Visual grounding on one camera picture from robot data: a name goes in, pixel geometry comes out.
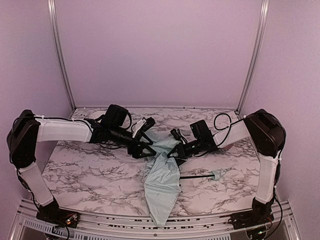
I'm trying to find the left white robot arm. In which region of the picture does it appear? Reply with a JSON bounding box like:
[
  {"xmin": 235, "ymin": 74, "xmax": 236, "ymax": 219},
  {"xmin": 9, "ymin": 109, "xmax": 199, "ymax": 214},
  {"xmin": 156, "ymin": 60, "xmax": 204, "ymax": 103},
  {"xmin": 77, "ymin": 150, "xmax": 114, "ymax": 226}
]
[{"xmin": 6, "ymin": 104, "xmax": 156, "ymax": 229}]

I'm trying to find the left aluminium frame post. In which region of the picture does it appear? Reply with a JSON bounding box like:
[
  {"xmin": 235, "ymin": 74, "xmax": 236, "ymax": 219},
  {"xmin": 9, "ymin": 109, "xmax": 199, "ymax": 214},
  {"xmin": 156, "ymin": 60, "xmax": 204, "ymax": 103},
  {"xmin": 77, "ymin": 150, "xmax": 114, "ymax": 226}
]
[{"xmin": 47, "ymin": 0, "xmax": 76, "ymax": 112}]

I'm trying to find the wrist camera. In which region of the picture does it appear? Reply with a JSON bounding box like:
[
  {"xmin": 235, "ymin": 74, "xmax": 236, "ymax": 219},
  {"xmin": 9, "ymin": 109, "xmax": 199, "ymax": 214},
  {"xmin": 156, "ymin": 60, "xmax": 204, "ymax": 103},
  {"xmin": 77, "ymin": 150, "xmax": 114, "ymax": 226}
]
[
  {"xmin": 170, "ymin": 128, "xmax": 188, "ymax": 144},
  {"xmin": 131, "ymin": 117, "xmax": 155, "ymax": 138}
]

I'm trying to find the front aluminium rail base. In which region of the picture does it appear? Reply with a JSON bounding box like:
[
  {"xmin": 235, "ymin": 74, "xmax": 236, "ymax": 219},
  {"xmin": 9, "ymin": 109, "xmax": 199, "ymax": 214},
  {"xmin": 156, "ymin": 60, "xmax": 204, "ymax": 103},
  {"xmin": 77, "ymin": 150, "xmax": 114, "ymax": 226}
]
[{"xmin": 8, "ymin": 199, "xmax": 301, "ymax": 240}]

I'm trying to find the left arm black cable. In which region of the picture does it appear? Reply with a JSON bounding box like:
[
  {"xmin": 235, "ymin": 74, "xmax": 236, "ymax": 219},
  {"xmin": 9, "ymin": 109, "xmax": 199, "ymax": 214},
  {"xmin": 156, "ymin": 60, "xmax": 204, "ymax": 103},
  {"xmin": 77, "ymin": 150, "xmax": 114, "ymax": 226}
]
[{"xmin": 9, "ymin": 114, "xmax": 133, "ymax": 201}]

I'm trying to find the right aluminium frame post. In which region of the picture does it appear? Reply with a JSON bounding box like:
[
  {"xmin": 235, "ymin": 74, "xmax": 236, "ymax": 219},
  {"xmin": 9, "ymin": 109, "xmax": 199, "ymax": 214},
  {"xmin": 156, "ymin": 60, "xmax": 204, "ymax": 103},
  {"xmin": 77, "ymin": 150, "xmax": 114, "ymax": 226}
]
[{"xmin": 236, "ymin": 0, "xmax": 270, "ymax": 113}]

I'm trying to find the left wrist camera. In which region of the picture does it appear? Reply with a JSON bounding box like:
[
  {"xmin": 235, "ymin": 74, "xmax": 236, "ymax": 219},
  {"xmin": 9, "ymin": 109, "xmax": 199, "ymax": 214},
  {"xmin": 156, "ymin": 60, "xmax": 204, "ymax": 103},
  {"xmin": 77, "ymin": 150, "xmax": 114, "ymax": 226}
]
[{"xmin": 131, "ymin": 117, "xmax": 155, "ymax": 138}]

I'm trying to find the mint green folding umbrella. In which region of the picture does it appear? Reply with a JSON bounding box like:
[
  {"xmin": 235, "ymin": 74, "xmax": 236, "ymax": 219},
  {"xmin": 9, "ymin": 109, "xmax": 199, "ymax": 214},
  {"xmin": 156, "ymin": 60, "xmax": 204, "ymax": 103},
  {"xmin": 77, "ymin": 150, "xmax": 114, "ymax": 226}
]
[{"xmin": 142, "ymin": 131, "xmax": 226, "ymax": 227}]

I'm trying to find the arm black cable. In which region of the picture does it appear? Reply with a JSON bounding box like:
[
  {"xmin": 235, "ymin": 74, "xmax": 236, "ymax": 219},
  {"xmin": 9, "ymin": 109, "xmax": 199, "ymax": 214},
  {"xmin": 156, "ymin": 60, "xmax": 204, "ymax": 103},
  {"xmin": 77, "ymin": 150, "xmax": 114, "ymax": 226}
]
[
  {"xmin": 9, "ymin": 114, "xmax": 133, "ymax": 201},
  {"xmin": 194, "ymin": 112, "xmax": 283, "ymax": 161}
]

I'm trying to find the orange white bowl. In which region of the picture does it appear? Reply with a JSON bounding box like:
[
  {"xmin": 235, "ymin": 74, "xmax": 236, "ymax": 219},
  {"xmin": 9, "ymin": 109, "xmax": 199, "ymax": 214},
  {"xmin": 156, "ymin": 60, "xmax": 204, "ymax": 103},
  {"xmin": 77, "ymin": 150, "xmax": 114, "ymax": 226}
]
[{"xmin": 89, "ymin": 110, "xmax": 106, "ymax": 123}]

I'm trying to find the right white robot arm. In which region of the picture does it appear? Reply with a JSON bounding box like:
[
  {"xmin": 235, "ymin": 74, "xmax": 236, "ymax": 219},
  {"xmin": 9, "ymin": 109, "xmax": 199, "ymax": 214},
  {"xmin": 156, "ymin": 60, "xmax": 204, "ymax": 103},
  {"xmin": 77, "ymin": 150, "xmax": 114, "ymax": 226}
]
[{"xmin": 167, "ymin": 109, "xmax": 287, "ymax": 230}]

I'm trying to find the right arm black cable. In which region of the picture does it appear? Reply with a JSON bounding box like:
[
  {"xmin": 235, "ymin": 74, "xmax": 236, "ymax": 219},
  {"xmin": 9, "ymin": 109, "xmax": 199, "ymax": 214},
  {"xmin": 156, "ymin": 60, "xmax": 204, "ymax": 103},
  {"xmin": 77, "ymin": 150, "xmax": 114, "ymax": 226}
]
[{"xmin": 194, "ymin": 112, "xmax": 283, "ymax": 161}]

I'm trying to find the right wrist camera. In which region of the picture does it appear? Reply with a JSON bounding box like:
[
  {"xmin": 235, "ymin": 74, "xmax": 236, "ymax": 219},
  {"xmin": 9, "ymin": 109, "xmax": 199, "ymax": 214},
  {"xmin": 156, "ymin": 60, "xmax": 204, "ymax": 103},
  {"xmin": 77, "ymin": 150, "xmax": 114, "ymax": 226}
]
[{"xmin": 170, "ymin": 128, "xmax": 188, "ymax": 144}]

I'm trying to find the aluminium frame post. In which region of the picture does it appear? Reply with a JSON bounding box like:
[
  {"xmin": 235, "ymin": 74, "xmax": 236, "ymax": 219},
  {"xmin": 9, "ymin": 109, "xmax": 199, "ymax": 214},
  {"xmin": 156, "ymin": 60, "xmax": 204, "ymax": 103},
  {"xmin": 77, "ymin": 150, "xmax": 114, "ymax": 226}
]
[
  {"xmin": 236, "ymin": 0, "xmax": 270, "ymax": 113},
  {"xmin": 47, "ymin": 0, "xmax": 76, "ymax": 112}
]

